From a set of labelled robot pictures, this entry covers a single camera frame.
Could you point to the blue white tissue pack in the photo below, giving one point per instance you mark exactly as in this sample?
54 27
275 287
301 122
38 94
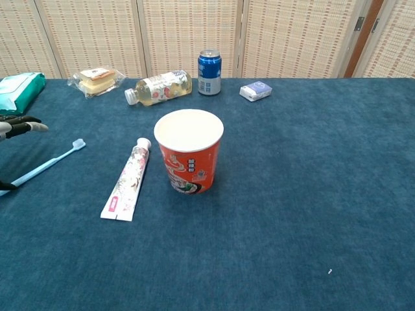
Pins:
256 90

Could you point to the woven bamboo folding screen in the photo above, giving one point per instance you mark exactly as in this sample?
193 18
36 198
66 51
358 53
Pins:
194 32

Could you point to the red paper noodle cup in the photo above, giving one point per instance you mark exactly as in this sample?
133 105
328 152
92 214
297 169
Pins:
189 168

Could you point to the plastic wrapped sandwich cake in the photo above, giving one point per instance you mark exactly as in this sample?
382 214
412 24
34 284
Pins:
97 81

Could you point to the blue drink can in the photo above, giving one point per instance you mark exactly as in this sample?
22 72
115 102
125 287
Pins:
209 74

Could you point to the metal screen hinge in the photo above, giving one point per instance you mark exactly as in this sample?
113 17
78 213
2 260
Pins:
375 25
358 23

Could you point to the green wet wipes pack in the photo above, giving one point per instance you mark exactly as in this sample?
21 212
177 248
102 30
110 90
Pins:
16 94

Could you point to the light blue toothbrush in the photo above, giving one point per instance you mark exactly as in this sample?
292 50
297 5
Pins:
48 163

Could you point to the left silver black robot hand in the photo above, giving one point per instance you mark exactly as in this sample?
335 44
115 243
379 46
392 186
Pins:
19 126

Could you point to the blue table cloth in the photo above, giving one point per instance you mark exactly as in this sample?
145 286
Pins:
291 194

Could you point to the floral label tea bottle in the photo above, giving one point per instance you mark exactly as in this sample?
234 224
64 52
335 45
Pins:
162 87

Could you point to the brown wooden post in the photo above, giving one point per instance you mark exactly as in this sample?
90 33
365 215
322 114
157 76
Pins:
361 45

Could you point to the floral white toothpaste tube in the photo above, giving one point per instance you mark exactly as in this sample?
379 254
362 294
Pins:
128 181

